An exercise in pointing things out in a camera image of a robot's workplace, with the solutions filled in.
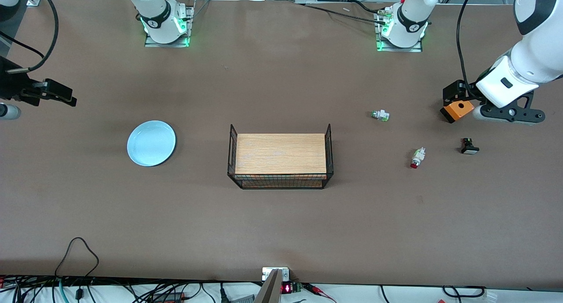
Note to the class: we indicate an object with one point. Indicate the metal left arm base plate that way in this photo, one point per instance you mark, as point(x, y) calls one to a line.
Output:
point(415, 49)

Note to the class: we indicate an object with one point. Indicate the light blue round plate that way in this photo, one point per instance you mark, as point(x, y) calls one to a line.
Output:
point(151, 143)

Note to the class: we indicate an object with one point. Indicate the orange button enclosure box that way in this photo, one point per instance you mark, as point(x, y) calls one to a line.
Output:
point(455, 114)

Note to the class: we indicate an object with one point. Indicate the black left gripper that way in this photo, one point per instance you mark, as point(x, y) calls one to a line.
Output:
point(457, 91)

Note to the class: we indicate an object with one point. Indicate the grey camera mount pole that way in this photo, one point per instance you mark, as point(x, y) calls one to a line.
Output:
point(270, 290)

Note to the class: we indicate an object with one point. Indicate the red clip test leads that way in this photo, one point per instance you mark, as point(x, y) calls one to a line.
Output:
point(314, 287)

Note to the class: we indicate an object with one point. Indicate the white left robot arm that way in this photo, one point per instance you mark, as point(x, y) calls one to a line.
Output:
point(536, 61)

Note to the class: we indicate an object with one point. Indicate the green push button switch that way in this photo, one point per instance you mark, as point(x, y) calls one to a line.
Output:
point(382, 115)

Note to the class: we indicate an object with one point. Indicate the red push button switch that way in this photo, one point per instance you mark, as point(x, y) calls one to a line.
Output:
point(418, 157)

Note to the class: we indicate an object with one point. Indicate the red LED display module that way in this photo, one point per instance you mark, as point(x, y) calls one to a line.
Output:
point(286, 288)

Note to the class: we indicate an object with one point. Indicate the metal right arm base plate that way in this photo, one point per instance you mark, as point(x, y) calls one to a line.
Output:
point(151, 43)

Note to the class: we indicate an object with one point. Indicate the black white-capped button switch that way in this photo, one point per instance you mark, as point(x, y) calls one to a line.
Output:
point(469, 148)

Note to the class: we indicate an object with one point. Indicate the white metal bracket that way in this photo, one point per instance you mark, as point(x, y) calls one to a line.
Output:
point(267, 274)

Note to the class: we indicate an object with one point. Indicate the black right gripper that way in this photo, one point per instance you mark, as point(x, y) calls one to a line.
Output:
point(12, 84)

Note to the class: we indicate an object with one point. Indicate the black power adapter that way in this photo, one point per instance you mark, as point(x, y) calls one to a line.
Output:
point(171, 297)

